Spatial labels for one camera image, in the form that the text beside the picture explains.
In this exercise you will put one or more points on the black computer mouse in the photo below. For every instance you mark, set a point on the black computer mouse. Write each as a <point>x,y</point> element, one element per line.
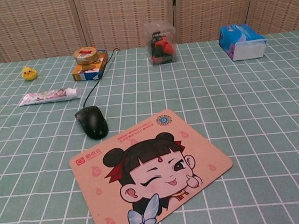
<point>93,122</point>

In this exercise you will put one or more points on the pink cartoon mouse pad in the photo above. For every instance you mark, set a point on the pink cartoon mouse pad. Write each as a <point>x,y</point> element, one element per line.
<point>151,178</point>

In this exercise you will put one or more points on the clear box with red toy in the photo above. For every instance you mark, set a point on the clear box with red toy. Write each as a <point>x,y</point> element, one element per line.
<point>162,46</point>

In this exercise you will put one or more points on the orange and blue carton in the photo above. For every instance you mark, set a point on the orange and blue carton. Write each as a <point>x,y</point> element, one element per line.
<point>91,70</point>

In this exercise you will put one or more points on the round gold tin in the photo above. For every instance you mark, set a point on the round gold tin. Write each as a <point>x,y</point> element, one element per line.
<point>86,55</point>

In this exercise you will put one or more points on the green checkered tablecloth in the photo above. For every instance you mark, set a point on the green checkered tablecloth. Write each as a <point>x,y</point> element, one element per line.
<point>247,123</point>

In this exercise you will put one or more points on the woven folding screen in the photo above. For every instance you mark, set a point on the woven folding screen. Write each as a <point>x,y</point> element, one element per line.
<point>128,15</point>

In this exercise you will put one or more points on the floral white tube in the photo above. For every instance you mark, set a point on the floral white tube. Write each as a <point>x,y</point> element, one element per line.
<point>49,97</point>

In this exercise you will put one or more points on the blue tissue pack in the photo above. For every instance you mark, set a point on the blue tissue pack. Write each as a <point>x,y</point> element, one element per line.
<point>241,43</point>

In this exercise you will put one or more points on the yellow rubber duck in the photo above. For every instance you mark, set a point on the yellow rubber duck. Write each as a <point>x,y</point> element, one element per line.
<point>28,73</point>

